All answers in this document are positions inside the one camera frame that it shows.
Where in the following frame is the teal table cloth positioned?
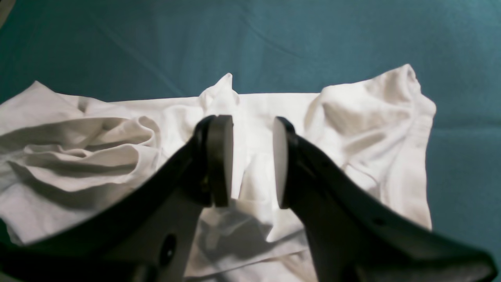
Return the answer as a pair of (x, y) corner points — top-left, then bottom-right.
(1, 0), (500, 264)

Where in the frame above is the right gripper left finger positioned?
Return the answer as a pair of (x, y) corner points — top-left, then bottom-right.
(1, 115), (233, 282)

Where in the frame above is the white T-shirt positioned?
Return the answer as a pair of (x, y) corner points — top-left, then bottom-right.
(1, 65), (436, 282)

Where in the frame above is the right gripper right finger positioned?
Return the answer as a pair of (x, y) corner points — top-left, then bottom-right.
(273, 117), (498, 282)

